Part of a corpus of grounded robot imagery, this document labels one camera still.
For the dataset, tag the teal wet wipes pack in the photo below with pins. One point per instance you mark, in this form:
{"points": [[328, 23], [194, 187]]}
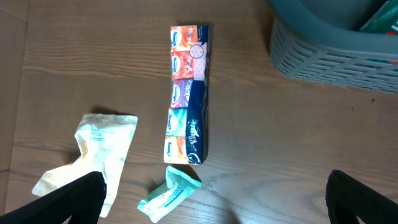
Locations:
{"points": [[176, 188]]}

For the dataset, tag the green Nescafe coffee bag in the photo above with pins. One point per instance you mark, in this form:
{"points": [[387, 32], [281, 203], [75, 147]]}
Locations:
{"points": [[384, 21]]}

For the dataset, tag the beige paper pouch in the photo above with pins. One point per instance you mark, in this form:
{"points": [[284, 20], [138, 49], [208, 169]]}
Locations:
{"points": [[103, 141]]}

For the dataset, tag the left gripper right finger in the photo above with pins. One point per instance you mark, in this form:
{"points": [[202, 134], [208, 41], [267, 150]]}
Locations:
{"points": [[349, 201]]}

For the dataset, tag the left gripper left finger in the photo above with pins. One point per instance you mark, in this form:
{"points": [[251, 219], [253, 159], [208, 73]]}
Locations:
{"points": [[79, 201]]}

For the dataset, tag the grey plastic basket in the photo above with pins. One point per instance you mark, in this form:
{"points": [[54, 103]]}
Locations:
{"points": [[320, 41]]}

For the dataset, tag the Kleenex tissue multipack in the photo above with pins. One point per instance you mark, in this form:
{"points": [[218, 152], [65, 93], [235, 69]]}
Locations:
{"points": [[186, 136]]}

